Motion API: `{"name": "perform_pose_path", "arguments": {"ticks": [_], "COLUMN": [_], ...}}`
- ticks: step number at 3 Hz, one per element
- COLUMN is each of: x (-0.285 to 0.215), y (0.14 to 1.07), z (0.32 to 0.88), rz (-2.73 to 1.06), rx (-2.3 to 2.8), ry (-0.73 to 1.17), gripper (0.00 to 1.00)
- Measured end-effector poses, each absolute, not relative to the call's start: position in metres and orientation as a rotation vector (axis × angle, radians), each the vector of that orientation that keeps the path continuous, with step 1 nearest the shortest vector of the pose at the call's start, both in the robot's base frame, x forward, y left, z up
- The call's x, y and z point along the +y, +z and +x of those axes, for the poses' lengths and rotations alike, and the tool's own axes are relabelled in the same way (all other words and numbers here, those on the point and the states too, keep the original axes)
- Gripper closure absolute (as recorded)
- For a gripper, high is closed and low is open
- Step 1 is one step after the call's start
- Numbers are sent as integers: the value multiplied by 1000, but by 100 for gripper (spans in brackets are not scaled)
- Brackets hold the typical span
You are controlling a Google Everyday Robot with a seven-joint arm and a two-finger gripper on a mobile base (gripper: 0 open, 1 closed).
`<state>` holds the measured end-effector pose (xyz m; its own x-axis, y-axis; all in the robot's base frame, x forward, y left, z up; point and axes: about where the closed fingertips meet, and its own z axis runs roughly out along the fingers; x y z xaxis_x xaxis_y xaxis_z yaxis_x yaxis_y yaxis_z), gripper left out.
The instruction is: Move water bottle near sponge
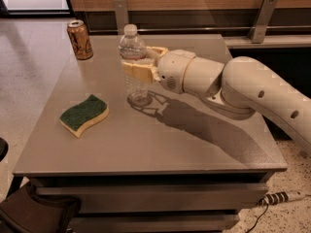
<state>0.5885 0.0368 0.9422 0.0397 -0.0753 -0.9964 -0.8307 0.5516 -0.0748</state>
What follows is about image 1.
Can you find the metal wall bracket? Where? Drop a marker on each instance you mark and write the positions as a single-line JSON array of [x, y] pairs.
[[121, 15], [258, 30]]

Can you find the green and yellow sponge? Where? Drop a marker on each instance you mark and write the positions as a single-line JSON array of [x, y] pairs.
[[82, 116]]

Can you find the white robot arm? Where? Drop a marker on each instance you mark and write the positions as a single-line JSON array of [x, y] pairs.
[[236, 89]]

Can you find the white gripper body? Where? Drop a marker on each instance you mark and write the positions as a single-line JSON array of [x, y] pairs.
[[171, 68]]

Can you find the upper grey drawer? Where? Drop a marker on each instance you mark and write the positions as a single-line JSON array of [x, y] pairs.
[[162, 198]]

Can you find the left metal wall bracket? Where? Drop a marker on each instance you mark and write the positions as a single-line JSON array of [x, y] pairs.
[[121, 15]]

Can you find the grey metal table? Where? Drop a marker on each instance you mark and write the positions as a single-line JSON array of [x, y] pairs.
[[174, 140]]

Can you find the brown soda can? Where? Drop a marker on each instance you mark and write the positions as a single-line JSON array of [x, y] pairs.
[[79, 39]]

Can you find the lower grey drawer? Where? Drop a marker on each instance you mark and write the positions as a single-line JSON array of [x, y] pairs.
[[154, 224]]

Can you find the dark brown chair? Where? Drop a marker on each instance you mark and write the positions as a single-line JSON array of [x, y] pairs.
[[24, 211]]

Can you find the metal rail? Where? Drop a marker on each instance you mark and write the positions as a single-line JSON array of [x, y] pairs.
[[243, 30]]

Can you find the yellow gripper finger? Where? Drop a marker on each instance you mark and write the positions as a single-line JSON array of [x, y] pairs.
[[143, 70], [156, 53]]

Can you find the clear plastic water bottle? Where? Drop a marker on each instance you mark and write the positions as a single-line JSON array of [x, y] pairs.
[[132, 48]]

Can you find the grey drawer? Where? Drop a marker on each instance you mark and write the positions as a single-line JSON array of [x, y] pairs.
[[162, 198], [154, 224]]

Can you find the right metal wall bracket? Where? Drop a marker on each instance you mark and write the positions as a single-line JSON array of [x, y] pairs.
[[258, 30]]

